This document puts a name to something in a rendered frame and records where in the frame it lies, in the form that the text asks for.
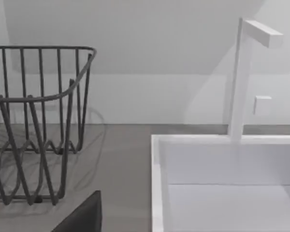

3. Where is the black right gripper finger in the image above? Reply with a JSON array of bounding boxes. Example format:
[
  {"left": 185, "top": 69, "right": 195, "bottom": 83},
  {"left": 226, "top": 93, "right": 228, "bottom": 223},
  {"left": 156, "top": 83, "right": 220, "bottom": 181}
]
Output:
[{"left": 51, "top": 190, "right": 102, "bottom": 232}]

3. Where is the white sink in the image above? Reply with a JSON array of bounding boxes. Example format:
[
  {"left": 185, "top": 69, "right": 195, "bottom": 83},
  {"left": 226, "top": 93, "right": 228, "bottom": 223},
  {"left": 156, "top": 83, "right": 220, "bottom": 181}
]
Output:
[{"left": 150, "top": 134, "right": 290, "bottom": 232}]

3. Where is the grey wire basket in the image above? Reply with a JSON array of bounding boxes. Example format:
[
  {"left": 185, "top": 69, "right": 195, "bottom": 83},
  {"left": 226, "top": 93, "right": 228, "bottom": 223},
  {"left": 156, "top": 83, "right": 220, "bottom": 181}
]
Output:
[{"left": 0, "top": 46, "right": 97, "bottom": 206}]

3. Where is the tall white tap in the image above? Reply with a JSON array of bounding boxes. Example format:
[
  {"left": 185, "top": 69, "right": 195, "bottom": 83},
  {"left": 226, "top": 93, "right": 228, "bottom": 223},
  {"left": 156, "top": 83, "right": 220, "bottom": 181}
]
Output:
[{"left": 227, "top": 17, "right": 284, "bottom": 141}]

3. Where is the small white tap knob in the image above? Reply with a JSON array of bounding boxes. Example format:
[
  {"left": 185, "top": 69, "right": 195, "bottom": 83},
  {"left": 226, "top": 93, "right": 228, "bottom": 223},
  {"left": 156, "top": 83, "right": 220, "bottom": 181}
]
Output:
[{"left": 252, "top": 95, "right": 273, "bottom": 115}]

